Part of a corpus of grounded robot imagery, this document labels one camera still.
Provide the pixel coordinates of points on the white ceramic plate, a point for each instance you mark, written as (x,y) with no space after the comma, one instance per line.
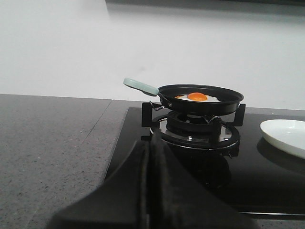
(286,135)

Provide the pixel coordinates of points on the black burner with pot support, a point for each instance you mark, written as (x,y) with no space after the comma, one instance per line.
(197,133)

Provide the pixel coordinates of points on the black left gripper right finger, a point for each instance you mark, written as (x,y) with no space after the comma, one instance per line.
(178,201)

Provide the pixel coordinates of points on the black frying pan mint handle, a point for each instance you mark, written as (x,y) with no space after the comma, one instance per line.
(228,100)

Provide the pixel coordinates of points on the fried egg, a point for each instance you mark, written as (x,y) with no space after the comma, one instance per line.
(198,97)

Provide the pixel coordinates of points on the black glass gas hob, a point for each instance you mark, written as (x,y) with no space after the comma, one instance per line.
(262,181)

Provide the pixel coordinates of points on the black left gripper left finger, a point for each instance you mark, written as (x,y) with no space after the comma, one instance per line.
(119,203)

